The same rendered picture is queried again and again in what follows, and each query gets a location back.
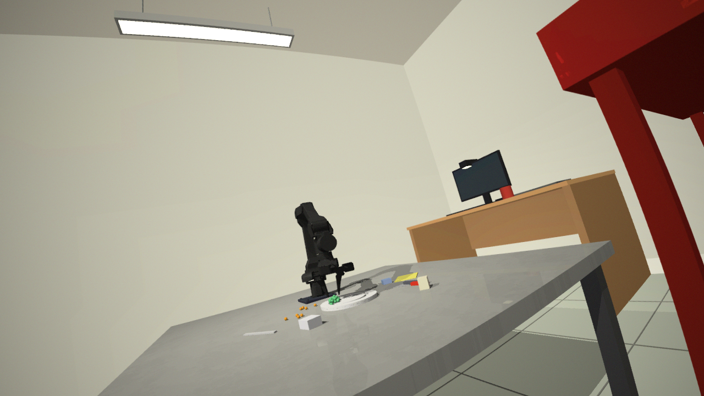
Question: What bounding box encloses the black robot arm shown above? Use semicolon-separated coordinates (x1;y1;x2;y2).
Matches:
295;202;339;298

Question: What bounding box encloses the cream cube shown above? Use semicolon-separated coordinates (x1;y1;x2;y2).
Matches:
417;276;430;290

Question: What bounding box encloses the white round board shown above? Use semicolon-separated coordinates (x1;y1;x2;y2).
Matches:
320;290;377;311

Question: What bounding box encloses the yellow flat rectangular board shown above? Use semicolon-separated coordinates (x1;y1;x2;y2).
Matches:
395;272;418;282

